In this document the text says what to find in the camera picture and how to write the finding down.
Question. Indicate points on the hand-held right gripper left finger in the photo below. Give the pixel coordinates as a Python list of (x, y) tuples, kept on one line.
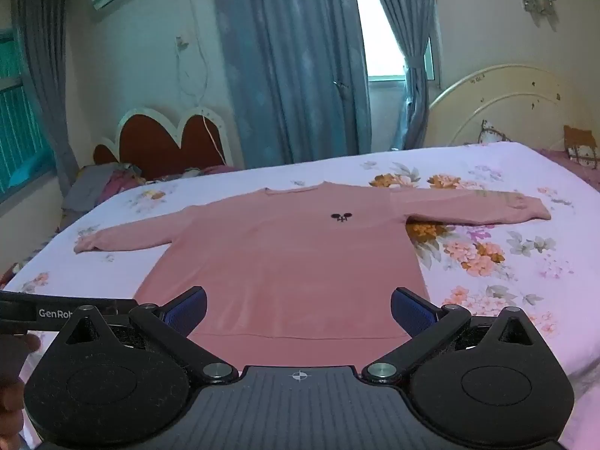
[(187, 313)]

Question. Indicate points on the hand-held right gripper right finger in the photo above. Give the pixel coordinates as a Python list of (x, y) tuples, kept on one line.
[(411, 313)]

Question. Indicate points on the pink sweater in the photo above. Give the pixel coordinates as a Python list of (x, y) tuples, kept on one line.
[(290, 253)]

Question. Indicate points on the pile of clothes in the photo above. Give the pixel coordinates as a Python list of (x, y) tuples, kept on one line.
[(93, 187)]

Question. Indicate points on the person's left hand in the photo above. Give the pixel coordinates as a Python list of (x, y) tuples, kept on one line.
[(11, 361)]

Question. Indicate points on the floral bed sheet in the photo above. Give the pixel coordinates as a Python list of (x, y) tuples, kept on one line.
[(515, 290)]

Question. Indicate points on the red scalloped headboard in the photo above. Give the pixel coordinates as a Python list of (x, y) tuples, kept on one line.
[(150, 145)]

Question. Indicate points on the teal window grille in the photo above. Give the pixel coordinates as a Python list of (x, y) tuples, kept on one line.
[(18, 126)]

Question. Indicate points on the tied blue curtain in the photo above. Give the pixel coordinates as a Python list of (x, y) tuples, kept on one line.
[(412, 103)]

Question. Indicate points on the grey curtain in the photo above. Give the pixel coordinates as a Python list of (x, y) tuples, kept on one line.
[(42, 79)]

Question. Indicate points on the cream round headboard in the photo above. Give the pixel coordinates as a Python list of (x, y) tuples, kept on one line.
[(515, 103)]

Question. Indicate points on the large brown patterned pillow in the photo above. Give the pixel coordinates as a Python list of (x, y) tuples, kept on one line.
[(581, 145)]

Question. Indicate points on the wide blue curtain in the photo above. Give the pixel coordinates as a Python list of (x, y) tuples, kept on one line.
[(290, 56)]

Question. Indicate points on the bright window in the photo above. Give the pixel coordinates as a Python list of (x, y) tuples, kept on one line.
[(379, 33)]

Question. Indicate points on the glass wall lamp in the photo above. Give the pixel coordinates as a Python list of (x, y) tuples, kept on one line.
[(539, 0)]

